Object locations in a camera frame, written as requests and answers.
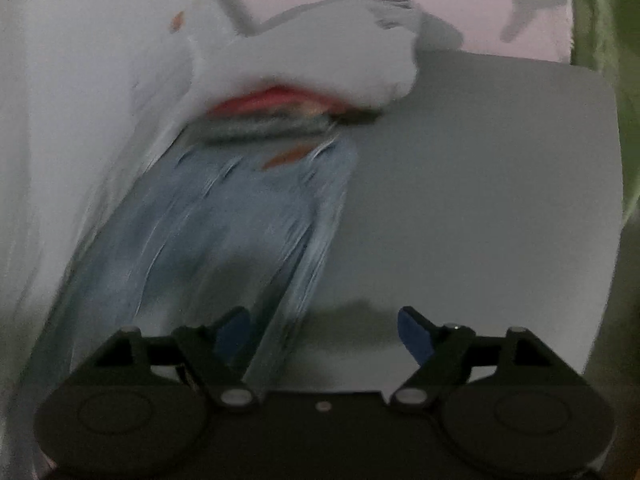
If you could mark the green cloth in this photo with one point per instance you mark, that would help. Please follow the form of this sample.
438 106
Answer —
607 60

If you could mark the light blue jeans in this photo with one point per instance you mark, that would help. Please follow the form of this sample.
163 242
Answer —
215 220

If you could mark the red folded garment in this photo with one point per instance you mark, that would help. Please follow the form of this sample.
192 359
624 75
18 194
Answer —
265 99

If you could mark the white cloth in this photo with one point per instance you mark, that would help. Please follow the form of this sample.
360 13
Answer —
75 110

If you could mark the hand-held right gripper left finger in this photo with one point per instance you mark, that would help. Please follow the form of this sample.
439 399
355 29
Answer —
234 332

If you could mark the white garment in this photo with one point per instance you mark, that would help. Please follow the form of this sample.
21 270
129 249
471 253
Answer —
320 50

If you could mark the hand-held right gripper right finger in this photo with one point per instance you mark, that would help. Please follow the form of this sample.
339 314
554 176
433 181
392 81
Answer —
412 332

